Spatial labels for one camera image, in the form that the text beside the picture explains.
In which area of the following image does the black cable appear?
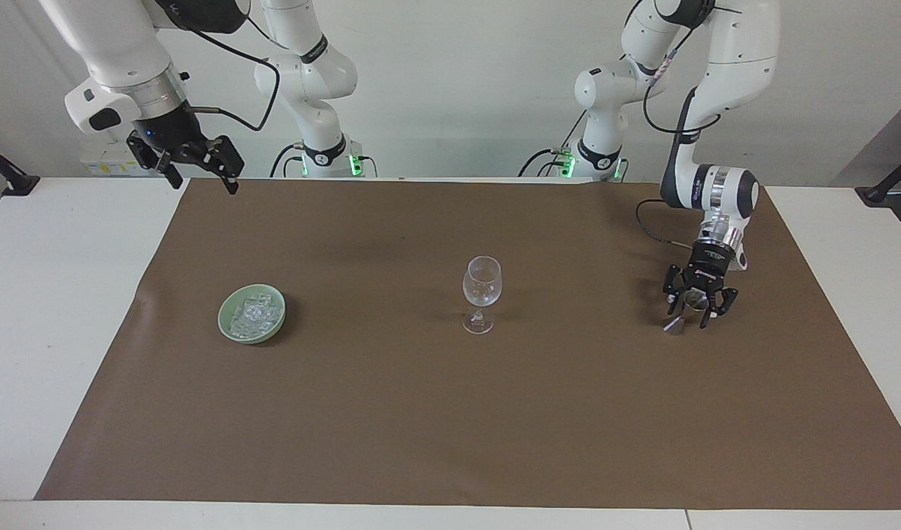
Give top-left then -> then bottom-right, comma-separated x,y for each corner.
635,198 -> 699,249
642,44 -> 724,135
156,11 -> 282,133
517,149 -> 563,178
269,143 -> 305,179

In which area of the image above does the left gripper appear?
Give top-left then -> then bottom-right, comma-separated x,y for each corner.
662,242 -> 740,330

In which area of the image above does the clear wine glass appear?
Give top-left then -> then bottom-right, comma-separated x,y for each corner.
461,255 -> 504,336

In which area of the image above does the green ceramic bowl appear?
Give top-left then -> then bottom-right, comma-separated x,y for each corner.
216,283 -> 288,345

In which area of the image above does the small silver cup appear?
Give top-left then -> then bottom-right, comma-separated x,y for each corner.
663,289 -> 710,336

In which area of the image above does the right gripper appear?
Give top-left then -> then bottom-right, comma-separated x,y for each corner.
126,102 -> 246,196

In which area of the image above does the black stand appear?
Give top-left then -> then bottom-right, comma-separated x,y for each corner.
0,136 -> 41,197
855,144 -> 901,208

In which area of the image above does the clear ice cube pile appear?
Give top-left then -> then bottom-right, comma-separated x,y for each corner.
228,293 -> 285,339

